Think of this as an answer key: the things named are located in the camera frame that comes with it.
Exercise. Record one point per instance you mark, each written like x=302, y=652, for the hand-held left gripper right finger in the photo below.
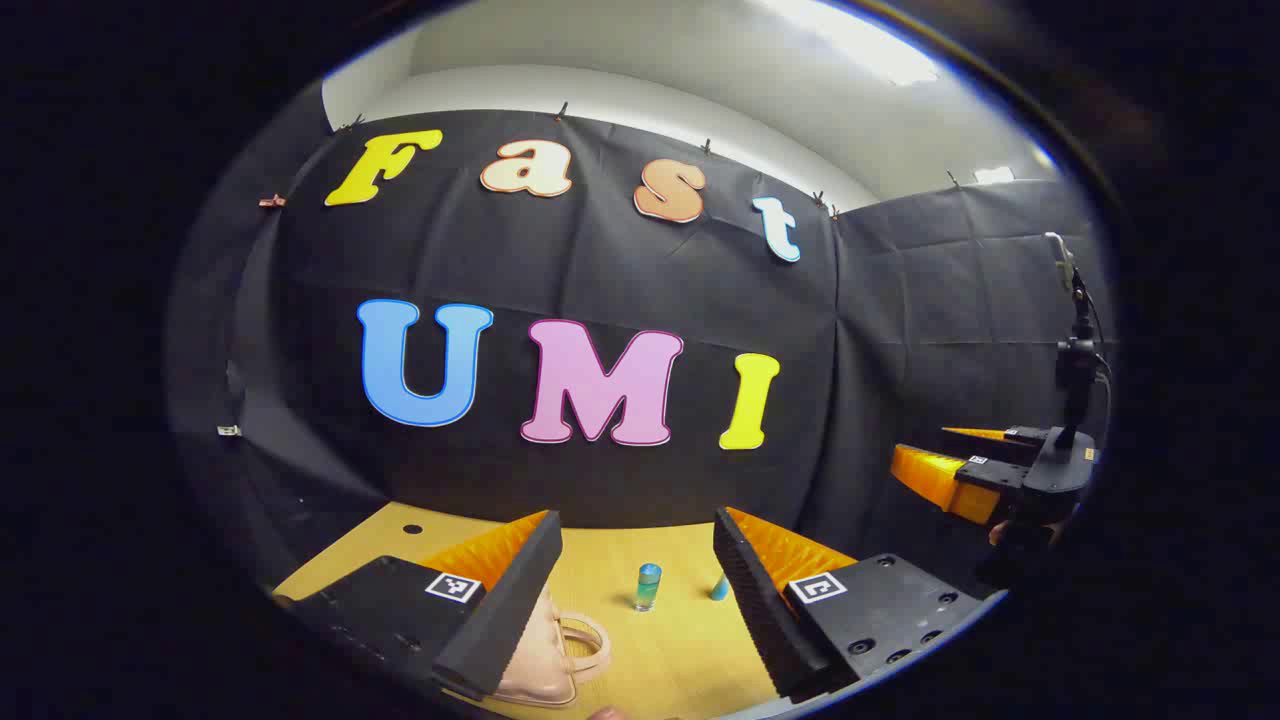
x=760, y=610

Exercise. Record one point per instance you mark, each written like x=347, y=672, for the blue skin care bottle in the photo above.
x=648, y=590

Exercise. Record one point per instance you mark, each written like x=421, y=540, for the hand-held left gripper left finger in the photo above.
x=510, y=600

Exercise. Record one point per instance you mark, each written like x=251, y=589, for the blue white skin care tube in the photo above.
x=720, y=590

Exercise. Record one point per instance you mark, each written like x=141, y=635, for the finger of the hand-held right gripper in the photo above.
x=930, y=478
x=990, y=434

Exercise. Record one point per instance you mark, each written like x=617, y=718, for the ceiling light panel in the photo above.
x=994, y=175

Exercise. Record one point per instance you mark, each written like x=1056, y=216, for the black backdrop cloth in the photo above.
x=600, y=270

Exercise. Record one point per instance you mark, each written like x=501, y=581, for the pink suitcase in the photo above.
x=545, y=650

